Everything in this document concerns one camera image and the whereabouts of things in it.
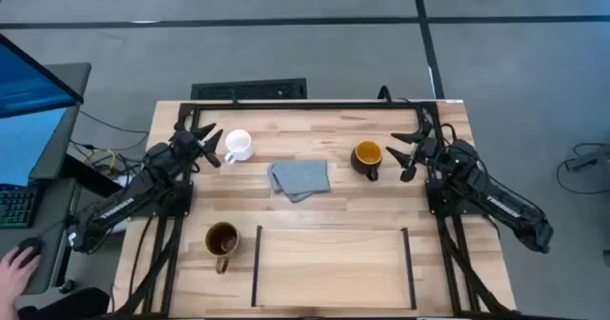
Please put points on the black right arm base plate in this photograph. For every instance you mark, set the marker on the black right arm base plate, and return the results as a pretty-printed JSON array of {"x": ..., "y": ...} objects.
[{"x": 438, "y": 206}]

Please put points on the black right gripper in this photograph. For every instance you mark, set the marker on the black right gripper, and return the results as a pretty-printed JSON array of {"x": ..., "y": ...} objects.
[{"x": 431, "y": 151}]

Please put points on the grey desk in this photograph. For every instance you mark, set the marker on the grey desk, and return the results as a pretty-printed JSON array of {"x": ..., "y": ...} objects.
[{"x": 52, "y": 225}]

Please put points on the brown green glazed mug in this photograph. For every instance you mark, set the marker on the brown green glazed mug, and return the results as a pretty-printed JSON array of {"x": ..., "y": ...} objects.
[{"x": 221, "y": 239}]

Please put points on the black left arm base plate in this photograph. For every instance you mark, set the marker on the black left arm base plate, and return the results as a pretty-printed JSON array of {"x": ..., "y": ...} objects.
[{"x": 181, "y": 206}]

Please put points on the grey-framed computer monitor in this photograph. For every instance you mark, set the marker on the grey-framed computer monitor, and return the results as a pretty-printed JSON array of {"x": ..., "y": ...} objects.
[{"x": 24, "y": 144}]

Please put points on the grey floor power adapter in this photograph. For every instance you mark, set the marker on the grey floor power adapter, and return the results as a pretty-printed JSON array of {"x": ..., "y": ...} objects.
[{"x": 591, "y": 160}]

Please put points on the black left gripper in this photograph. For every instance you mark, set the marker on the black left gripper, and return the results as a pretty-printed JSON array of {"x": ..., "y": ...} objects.
[{"x": 186, "y": 144}]

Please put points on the black computer mouse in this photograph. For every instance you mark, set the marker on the black computer mouse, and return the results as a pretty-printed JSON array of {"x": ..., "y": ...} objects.
[{"x": 31, "y": 244}]

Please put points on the white box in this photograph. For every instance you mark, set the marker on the white box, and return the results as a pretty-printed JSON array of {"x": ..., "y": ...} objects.
[{"x": 125, "y": 181}]

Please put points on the person's leg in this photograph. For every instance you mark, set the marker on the person's leg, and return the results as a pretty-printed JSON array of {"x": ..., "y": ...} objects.
[{"x": 71, "y": 306}]

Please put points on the person's hand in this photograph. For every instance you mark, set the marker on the person's hand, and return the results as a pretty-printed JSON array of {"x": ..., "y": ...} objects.
[{"x": 14, "y": 274}]

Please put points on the black-framed computer monitor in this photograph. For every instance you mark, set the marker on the black-framed computer monitor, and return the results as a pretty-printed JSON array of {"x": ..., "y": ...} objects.
[{"x": 28, "y": 82}]

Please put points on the black desk foot bar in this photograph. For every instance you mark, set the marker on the black desk foot bar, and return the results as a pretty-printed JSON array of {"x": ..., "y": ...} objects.
[{"x": 90, "y": 177}]

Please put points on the grey-blue folded cloth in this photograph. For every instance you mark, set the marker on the grey-blue folded cloth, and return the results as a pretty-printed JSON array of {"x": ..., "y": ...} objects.
[{"x": 300, "y": 177}]

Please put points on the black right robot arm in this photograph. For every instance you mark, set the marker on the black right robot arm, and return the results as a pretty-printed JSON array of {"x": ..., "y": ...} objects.
[{"x": 514, "y": 210}]

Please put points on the black desk caster wheel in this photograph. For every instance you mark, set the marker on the black desk caster wheel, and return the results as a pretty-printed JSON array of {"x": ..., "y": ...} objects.
[{"x": 67, "y": 286}]

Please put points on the black mug yellow inside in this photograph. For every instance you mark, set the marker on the black mug yellow inside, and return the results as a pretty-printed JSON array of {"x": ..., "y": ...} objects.
[{"x": 367, "y": 152}]

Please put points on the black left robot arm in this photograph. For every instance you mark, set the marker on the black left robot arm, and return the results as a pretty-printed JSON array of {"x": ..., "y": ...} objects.
[{"x": 119, "y": 206}]

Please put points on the black keyboard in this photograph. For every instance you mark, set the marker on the black keyboard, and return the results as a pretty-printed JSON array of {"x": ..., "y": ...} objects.
[{"x": 16, "y": 206}]

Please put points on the small white mug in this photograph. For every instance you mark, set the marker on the small white mug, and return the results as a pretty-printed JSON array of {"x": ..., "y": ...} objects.
[{"x": 238, "y": 144}]

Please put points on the black floor vent grille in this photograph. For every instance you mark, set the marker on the black floor vent grille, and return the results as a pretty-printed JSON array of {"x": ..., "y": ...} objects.
[{"x": 248, "y": 90}]

